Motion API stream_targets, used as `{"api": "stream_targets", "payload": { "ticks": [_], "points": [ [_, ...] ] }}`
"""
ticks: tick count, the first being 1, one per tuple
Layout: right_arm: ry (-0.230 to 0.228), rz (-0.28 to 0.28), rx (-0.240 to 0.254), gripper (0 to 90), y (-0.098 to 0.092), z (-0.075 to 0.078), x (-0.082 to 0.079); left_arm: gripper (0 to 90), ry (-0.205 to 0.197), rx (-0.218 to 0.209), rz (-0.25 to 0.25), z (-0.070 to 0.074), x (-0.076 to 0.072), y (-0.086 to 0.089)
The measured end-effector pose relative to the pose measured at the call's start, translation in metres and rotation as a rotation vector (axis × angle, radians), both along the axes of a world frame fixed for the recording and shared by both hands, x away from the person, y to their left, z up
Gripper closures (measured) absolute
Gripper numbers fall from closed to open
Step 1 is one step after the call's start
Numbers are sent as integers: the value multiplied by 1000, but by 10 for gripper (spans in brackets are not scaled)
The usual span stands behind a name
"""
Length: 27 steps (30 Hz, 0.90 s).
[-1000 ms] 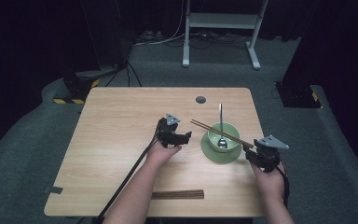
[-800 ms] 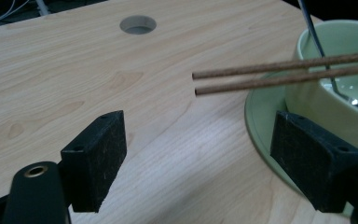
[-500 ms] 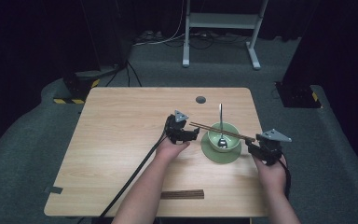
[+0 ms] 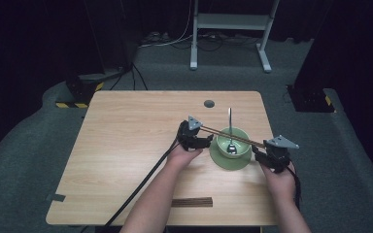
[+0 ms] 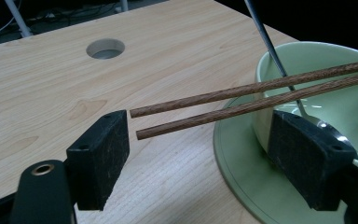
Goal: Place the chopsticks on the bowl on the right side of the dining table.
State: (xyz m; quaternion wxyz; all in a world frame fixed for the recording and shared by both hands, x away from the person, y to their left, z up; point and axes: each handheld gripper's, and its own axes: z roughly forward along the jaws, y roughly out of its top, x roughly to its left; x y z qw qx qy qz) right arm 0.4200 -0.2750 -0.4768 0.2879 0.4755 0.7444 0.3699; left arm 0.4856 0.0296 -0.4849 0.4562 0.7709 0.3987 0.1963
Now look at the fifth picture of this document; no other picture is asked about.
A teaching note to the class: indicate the brown wood-grain chopstick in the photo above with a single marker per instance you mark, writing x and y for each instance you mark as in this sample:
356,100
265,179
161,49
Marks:
230,91
230,112

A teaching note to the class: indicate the green ceramic plate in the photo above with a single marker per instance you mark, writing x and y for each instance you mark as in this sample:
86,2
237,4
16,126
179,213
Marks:
248,174

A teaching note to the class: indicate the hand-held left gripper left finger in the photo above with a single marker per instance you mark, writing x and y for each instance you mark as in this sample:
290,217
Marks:
102,161

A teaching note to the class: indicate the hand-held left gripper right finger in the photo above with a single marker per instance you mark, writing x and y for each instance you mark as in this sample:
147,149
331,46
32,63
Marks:
310,161

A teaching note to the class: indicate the metal spoon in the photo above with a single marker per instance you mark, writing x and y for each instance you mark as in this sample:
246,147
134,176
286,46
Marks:
268,43

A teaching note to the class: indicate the white metal stand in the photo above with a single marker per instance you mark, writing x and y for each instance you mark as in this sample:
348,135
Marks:
21,24

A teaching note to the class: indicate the green ceramic bowl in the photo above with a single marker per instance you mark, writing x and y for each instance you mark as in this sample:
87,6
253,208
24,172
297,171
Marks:
329,77

